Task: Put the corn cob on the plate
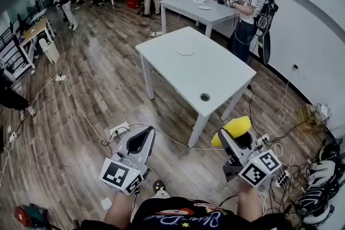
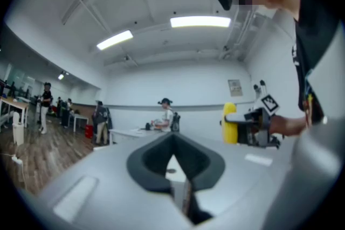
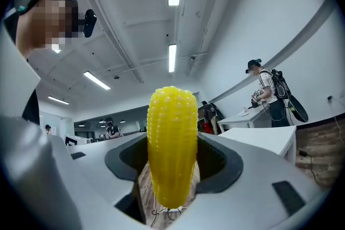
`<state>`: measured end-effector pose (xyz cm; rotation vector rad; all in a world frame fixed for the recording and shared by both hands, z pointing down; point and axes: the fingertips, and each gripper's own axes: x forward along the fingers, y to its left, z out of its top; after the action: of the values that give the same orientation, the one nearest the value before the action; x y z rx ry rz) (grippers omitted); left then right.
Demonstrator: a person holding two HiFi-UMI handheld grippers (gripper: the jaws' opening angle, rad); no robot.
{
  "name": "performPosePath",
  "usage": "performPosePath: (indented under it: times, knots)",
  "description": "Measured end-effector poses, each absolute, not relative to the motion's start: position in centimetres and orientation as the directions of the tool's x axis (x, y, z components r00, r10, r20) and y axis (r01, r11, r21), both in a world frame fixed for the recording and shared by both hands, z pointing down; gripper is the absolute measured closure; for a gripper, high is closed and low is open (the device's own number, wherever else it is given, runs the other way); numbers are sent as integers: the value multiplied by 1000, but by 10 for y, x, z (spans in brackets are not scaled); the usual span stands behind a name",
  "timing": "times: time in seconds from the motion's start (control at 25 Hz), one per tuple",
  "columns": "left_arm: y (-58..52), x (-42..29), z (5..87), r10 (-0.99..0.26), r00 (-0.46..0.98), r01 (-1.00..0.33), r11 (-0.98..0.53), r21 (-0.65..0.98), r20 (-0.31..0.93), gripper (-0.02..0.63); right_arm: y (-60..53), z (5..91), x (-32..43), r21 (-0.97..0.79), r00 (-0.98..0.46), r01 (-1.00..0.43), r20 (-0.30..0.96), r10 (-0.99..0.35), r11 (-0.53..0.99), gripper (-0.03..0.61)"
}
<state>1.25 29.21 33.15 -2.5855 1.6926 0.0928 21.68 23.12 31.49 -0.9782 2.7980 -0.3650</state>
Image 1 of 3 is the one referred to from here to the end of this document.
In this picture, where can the long white table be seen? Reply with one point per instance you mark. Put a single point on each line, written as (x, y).
(188, 8)

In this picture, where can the black wall plug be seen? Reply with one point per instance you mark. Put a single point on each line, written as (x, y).
(296, 66)

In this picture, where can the person's black printed shirt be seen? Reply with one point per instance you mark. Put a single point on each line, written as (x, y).
(188, 215)

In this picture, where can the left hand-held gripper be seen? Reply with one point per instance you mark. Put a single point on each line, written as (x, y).
(116, 173)

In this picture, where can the white trash bin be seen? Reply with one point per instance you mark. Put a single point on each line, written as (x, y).
(49, 51)

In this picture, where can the white black helmet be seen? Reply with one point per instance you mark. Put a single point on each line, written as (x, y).
(314, 199)
(323, 172)

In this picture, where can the white round plate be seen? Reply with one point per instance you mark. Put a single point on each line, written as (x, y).
(185, 50)

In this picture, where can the person's right forearm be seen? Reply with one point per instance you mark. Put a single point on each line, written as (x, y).
(249, 199)

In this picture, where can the wooden desk with white frame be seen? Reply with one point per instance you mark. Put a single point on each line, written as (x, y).
(35, 31)

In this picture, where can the white square table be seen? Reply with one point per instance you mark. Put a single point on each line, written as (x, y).
(199, 72)

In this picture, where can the white power strip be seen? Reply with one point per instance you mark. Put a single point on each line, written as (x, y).
(61, 78)
(282, 178)
(157, 34)
(120, 128)

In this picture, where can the yellow corn cob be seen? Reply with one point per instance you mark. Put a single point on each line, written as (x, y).
(237, 125)

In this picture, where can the wooden crate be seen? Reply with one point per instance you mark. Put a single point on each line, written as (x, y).
(310, 117)

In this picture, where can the white paper sheet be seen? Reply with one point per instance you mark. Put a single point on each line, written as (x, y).
(106, 203)

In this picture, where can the red green bag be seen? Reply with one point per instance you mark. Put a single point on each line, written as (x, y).
(28, 216)

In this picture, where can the small white plate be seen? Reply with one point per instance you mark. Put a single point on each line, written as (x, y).
(204, 7)

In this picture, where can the person's left forearm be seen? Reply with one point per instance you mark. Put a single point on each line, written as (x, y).
(118, 210)

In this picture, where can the person's black yellow shoe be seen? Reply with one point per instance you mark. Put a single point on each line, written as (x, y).
(158, 187)

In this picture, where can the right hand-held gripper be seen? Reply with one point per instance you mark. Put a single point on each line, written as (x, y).
(258, 168)

